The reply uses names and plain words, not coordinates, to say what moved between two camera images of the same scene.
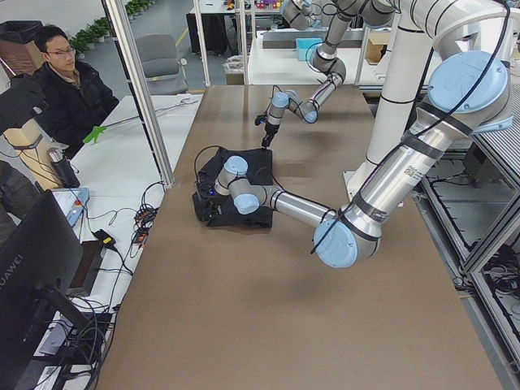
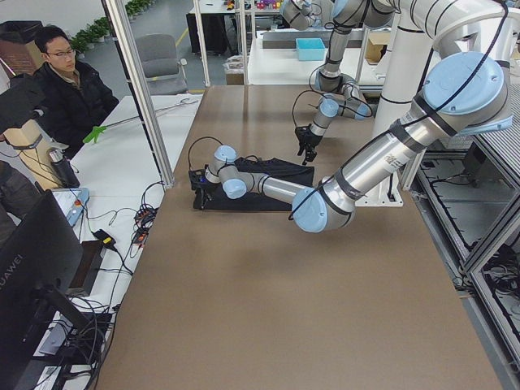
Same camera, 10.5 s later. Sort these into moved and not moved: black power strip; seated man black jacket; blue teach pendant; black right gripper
Moved: black right gripper
Not moved: blue teach pendant; black power strip; seated man black jacket
